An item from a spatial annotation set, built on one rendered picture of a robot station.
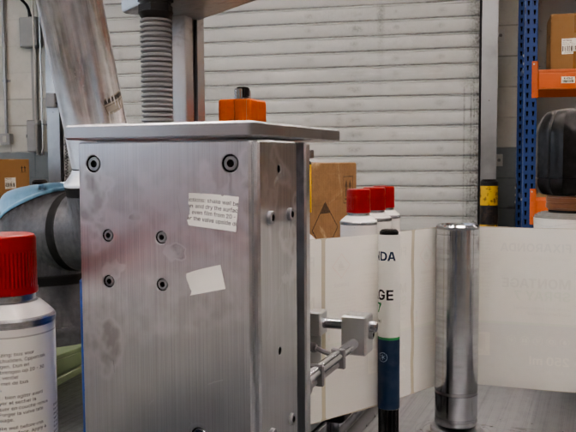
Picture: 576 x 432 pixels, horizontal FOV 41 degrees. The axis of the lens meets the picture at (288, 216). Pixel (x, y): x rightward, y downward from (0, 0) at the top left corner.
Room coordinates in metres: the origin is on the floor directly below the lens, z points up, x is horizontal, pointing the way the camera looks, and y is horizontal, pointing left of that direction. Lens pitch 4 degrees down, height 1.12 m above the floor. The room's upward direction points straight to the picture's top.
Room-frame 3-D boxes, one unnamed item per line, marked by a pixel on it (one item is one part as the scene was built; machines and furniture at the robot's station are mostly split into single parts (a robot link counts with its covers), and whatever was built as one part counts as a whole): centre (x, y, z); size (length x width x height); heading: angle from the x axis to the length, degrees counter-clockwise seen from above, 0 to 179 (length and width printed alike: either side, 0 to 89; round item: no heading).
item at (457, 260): (0.68, -0.15, 0.97); 0.05 x 0.05 x 0.19
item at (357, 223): (1.07, -0.10, 0.98); 0.05 x 0.05 x 0.20
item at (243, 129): (0.45, 0.04, 1.14); 0.14 x 0.11 x 0.01; 158
